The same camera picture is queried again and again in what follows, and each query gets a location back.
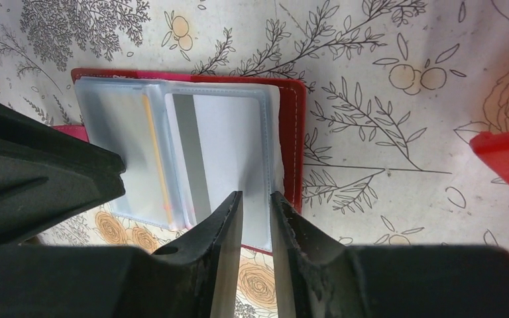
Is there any floral patterned table mat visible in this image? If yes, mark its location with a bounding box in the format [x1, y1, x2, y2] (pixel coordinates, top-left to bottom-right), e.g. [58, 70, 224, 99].
[0, 1, 509, 317]

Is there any red leather card holder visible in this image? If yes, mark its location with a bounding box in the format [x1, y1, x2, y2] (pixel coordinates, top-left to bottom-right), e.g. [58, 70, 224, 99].
[58, 68, 306, 254]

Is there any silver grey credit card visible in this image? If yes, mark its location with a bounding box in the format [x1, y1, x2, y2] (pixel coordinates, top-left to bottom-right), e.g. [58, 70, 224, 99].
[165, 94, 271, 252]

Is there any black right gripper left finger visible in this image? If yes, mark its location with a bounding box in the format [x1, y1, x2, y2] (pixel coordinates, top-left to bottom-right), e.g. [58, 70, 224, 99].
[148, 191, 243, 317]

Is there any yellow credit card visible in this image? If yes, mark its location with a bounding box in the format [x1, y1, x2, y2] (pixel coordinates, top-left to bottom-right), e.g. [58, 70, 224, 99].
[142, 95, 174, 229]

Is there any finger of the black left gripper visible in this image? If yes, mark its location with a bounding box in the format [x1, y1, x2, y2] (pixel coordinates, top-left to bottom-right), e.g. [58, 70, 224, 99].
[0, 104, 125, 246]

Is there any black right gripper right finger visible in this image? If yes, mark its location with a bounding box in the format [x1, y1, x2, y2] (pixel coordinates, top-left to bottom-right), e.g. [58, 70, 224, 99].
[270, 191, 360, 317]

